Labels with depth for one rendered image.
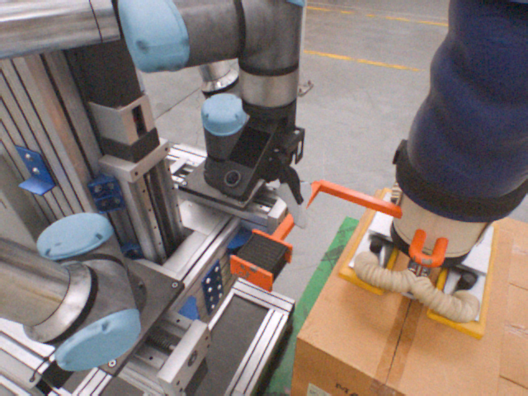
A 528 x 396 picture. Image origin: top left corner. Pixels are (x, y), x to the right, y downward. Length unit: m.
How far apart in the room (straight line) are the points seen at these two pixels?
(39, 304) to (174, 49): 0.35
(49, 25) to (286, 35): 0.26
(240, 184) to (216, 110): 0.52
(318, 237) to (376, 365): 1.54
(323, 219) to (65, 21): 2.13
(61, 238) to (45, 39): 0.32
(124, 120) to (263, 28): 0.43
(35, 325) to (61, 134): 0.38
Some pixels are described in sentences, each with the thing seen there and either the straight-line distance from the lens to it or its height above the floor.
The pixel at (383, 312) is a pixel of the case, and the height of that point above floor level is 0.94.
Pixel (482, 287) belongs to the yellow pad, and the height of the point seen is 1.08.
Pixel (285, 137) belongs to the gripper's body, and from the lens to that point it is 0.53.
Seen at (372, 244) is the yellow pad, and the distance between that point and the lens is 0.85.
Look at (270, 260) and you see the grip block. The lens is 0.65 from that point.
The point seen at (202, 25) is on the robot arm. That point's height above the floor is 1.60.
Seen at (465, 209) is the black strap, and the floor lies 1.29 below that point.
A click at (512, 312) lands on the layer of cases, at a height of 0.54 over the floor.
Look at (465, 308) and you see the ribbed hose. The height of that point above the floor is 1.14.
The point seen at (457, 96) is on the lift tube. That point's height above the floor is 1.47.
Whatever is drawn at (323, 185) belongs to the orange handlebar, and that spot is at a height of 1.19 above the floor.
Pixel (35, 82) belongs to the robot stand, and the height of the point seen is 1.45.
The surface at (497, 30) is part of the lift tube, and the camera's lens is 0.59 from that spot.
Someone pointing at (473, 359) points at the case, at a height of 0.94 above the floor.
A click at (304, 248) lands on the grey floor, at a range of 2.26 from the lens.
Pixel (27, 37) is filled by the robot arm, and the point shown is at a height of 1.58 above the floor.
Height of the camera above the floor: 1.71
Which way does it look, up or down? 43 degrees down
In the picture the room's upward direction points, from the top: straight up
